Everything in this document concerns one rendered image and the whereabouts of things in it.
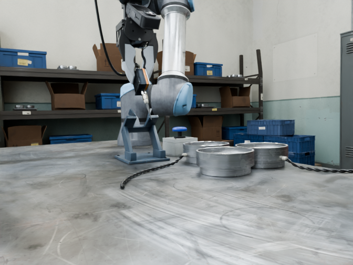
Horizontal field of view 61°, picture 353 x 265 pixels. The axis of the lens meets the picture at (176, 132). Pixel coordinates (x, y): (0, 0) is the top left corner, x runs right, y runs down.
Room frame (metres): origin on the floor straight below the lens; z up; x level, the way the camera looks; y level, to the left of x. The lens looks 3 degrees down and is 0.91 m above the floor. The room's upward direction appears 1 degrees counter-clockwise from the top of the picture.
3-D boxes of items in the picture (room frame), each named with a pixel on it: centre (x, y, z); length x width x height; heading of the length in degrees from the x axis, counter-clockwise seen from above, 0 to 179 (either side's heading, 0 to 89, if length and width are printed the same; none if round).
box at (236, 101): (5.28, -1.05, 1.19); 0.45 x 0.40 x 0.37; 113
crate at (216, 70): (4.99, -0.47, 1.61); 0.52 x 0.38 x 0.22; 121
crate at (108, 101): (4.28, 0.85, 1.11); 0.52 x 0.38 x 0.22; 118
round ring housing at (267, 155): (0.61, -0.17, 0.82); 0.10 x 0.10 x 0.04
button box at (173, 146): (0.81, -0.01, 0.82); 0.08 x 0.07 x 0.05; 28
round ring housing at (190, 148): (0.67, -0.07, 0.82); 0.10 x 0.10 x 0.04
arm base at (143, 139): (1.12, 0.15, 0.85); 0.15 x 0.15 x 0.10
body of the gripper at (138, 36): (0.74, 0.10, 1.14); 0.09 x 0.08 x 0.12; 26
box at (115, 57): (4.25, 0.85, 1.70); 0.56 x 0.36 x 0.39; 113
